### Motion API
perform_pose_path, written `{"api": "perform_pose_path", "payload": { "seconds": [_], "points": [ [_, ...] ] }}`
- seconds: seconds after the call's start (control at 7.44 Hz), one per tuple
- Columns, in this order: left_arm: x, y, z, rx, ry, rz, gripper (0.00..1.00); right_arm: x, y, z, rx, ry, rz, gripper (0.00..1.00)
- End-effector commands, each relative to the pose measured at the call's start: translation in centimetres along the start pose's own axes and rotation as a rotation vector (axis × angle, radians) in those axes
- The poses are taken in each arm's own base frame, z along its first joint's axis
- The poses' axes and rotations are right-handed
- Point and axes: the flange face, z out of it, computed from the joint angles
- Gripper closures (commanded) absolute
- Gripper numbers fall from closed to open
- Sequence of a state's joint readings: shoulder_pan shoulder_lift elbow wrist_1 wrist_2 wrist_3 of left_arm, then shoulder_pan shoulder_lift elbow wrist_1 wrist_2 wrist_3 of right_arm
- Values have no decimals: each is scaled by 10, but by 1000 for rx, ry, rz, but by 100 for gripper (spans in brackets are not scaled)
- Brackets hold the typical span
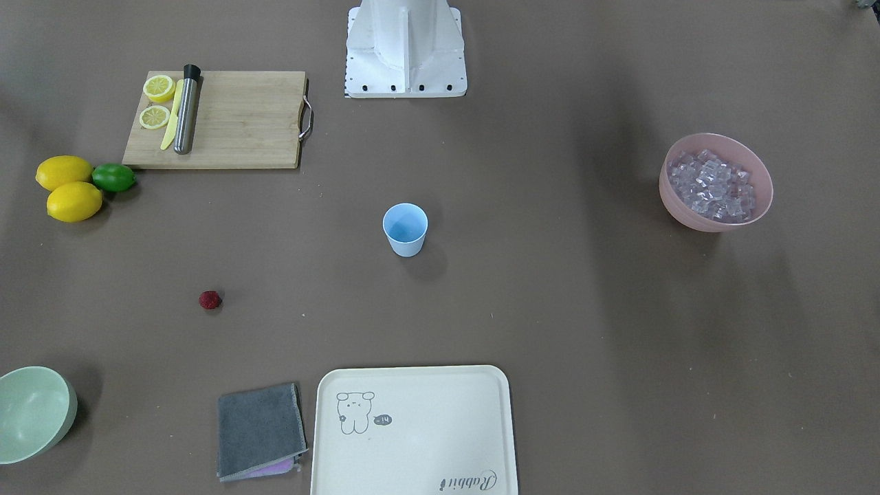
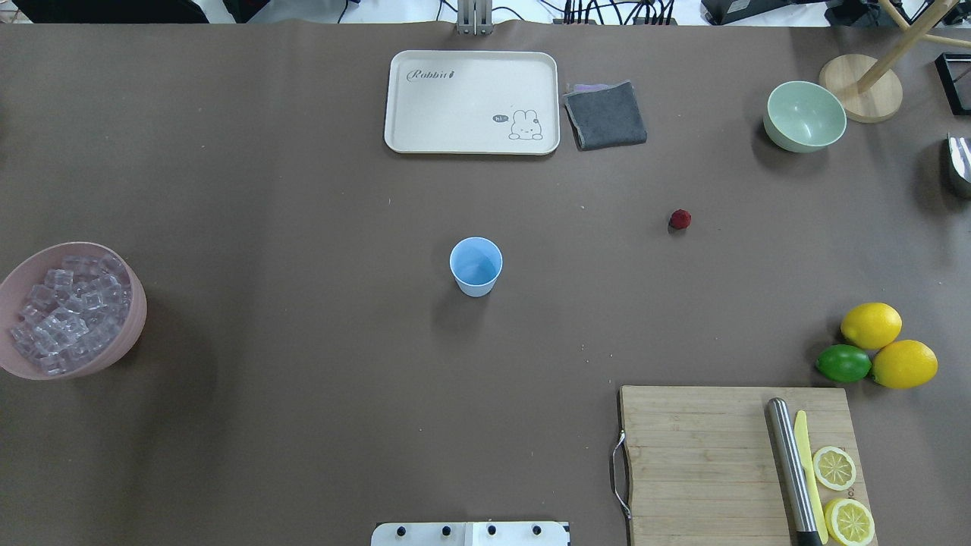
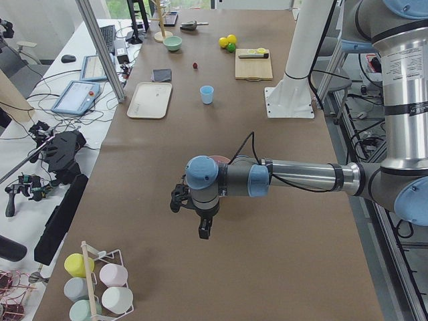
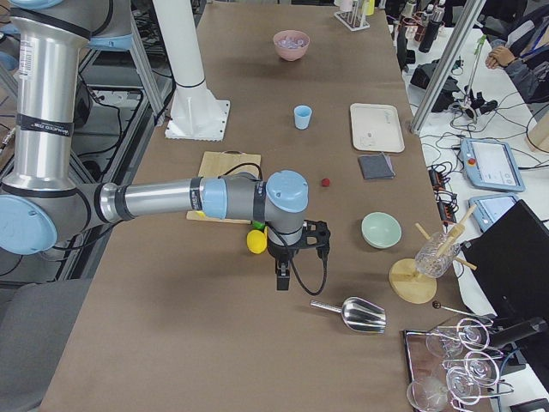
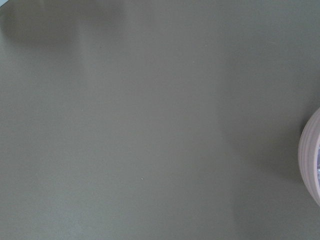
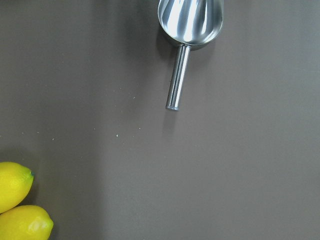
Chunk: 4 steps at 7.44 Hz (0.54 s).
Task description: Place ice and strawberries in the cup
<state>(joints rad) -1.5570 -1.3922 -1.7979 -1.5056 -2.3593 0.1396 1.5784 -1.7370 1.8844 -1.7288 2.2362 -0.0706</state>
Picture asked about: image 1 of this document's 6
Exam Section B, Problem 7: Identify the light blue plastic cup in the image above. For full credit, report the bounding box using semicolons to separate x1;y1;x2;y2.
382;203;430;258

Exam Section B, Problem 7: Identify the pile of clear ice cubes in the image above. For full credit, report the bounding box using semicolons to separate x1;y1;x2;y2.
666;149;756;223

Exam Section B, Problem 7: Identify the cream rabbit tray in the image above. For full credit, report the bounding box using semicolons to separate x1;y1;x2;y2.
310;364;519;494

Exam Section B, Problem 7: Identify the red strawberry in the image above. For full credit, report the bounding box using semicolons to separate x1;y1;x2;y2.
198;289;222;311

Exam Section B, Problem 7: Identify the wooden cutting board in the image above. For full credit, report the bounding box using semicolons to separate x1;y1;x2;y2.
122;70;314;170

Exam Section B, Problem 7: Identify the grey folded cloth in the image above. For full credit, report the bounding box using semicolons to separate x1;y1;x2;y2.
217;382;308;483

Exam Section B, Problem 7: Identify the steel muddler black tip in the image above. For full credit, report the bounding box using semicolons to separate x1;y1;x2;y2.
173;65;201;155

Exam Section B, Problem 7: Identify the yellow plastic knife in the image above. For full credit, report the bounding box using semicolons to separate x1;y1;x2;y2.
160;79;184;151

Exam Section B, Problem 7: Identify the pink bowl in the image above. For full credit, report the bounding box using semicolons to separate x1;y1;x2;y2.
658;133;774;234

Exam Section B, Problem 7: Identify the lower lemon half slice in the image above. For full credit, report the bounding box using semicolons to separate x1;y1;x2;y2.
138;104;171;131

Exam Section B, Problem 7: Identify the lemon half slice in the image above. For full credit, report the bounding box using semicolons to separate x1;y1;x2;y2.
138;104;171;131
142;74;177;103

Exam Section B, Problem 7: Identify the upper lemon half slice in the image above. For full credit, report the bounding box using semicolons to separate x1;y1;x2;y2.
142;74;177;103

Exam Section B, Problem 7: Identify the green lime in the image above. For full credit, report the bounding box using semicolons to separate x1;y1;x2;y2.
91;163;136;193

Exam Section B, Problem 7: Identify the lower whole yellow lemon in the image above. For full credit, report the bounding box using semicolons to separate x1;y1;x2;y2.
46;181;103;223

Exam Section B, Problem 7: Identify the whole yellow lemon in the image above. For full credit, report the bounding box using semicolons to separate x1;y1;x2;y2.
46;181;103;223
35;155;94;192

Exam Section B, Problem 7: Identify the upper whole yellow lemon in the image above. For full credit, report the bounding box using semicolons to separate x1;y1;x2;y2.
35;155;94;192

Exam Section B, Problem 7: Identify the pale green bowl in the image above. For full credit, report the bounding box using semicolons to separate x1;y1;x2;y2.
1;366;78;465

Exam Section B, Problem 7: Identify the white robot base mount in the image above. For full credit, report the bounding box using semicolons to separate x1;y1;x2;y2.
344;1;468;98

